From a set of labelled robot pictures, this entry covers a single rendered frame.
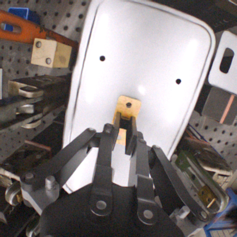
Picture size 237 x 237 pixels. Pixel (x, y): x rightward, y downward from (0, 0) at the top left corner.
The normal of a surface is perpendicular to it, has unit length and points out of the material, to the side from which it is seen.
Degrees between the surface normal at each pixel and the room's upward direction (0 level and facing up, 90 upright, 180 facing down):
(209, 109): 0
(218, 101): 0
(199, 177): 78
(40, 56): 0
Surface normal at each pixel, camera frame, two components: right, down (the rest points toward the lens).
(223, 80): -0.06, 0.33
